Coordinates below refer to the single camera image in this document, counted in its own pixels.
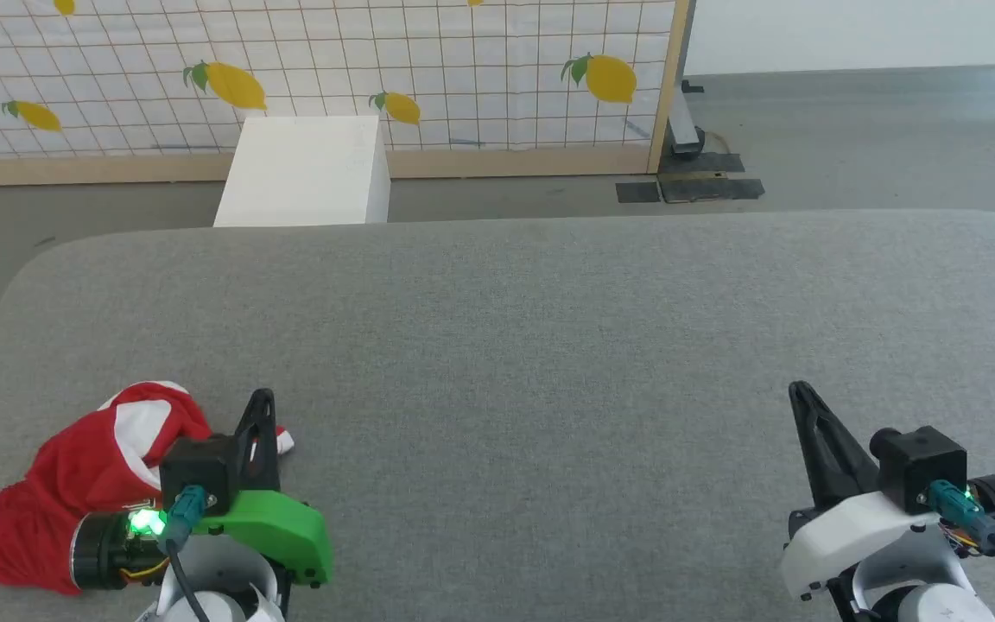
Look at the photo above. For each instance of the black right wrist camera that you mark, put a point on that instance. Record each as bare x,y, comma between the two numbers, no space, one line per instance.
921,466

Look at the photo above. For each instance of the red white-striped shorts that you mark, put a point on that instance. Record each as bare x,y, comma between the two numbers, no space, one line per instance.
74,484

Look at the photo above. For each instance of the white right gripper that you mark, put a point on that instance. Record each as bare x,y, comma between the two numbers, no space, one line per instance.
852,531

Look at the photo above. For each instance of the lemon print partition screen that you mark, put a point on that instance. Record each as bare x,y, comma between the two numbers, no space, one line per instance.
333,60

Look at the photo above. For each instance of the long black floor tape patch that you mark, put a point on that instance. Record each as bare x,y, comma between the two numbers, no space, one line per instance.
713,189

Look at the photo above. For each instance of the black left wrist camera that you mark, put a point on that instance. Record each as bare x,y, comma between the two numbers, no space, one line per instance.
199,471

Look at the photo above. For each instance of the metal screen support foot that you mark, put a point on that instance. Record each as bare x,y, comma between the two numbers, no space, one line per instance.
683,125

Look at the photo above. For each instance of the black floor tape under foot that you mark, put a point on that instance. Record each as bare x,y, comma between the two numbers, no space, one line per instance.
718,162

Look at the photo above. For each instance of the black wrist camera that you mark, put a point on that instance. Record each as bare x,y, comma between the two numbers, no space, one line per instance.
921,466
199,471

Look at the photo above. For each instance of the white box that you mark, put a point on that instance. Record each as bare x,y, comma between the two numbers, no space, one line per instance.
307,173

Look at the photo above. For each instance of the small black floor tape patch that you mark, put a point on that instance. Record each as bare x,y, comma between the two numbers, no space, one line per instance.
638,192

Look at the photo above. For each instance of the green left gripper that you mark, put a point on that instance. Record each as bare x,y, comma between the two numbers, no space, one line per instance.
277,529

